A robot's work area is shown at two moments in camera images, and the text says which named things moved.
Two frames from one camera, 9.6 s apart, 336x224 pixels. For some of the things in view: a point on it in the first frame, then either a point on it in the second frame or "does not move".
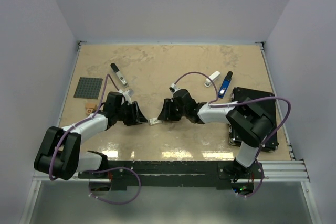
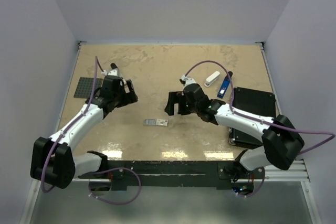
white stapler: x=213 y=77 does not move
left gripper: x=136 y=117 to x=129 y=97
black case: x=268 y=105 does not move
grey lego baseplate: x=88 y=88 does not move
